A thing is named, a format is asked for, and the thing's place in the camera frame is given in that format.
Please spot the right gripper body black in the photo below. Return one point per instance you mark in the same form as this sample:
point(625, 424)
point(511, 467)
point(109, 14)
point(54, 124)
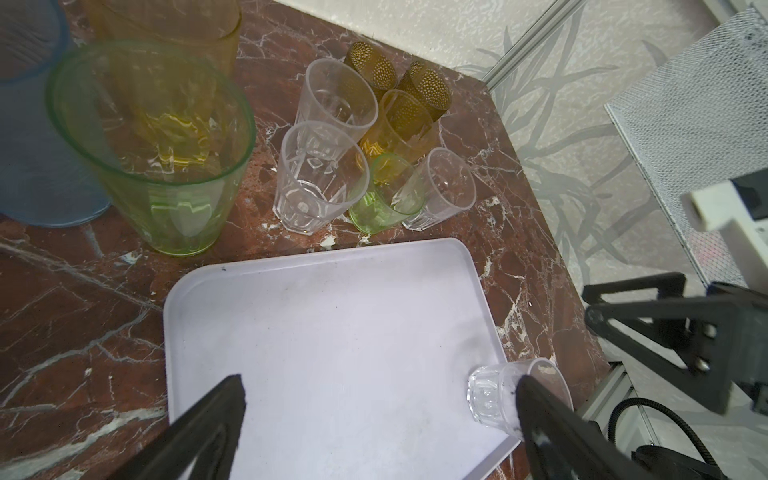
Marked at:
point(701, 345)

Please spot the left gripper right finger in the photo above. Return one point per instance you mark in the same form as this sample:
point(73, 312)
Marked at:
point(560, 445)

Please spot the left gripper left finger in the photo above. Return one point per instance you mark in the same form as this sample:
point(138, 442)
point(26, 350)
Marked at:
point(204, 438)

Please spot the clear faceted cup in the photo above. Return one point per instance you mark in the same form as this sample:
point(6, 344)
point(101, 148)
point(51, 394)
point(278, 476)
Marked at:
point(447, 185)
point(334, 93)
point(321, 173)
point(491, 392)

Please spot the yellow transparent plastic cup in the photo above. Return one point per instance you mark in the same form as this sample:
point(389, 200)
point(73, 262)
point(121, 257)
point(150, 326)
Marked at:
point(404, 128)

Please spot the lilac plastic tray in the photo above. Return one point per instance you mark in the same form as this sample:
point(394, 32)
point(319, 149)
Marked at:
point(354, 362)

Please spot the small green plastic cup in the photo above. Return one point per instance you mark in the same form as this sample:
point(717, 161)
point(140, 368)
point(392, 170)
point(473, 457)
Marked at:
point(395, 193)

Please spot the blue frosted plastic cup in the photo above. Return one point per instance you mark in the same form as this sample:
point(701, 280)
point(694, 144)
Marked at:
point(42, 182)

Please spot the tall green plastic cup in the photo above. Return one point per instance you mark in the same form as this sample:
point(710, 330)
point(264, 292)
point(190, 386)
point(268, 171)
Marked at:
point(177, 211)

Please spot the tall yellow plastic cup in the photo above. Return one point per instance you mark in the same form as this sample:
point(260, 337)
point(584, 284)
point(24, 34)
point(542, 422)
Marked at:
point(174, 36)

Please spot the amber dimpled cup right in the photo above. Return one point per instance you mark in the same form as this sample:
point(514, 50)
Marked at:
point(427, 85)

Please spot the amber dimpled cup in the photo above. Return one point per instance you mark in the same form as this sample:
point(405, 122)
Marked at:
point(427, 85)
point(371, 63)

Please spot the amber dimpled cup left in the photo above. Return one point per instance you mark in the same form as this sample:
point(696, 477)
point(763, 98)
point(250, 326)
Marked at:
point(371, 63)

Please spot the white wire mesh basket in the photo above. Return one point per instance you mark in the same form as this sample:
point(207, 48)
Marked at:
point(698, 120)

